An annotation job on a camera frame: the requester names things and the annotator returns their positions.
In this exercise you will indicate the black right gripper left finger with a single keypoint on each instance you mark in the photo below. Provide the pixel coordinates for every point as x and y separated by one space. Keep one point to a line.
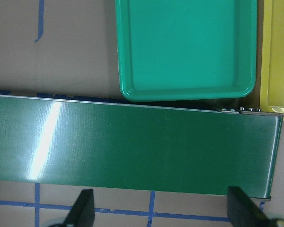
82 213

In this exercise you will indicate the yellow plastic tray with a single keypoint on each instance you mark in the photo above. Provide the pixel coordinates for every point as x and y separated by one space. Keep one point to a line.
272 64

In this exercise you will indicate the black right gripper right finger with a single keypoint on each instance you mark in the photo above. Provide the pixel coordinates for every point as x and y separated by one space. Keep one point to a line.
242 212

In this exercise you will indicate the green conveyor belt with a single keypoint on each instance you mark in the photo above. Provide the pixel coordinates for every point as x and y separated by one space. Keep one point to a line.
137 147

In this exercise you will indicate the green plastic tray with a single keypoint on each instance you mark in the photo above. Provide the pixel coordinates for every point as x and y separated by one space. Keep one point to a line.
171 50

